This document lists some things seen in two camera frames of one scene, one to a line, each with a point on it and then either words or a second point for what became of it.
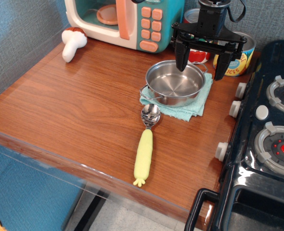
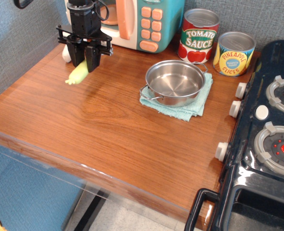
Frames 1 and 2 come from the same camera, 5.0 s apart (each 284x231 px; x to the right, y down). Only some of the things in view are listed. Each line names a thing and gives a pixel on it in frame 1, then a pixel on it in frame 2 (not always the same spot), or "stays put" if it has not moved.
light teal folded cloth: [186, 112] stays put
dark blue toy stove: [257, 192] stays put
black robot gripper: [209, 33] -> [85, 40]
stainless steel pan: [172, 87] stays put
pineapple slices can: [239, 68] stays put
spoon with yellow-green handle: [143, 145] -> [79, 74]
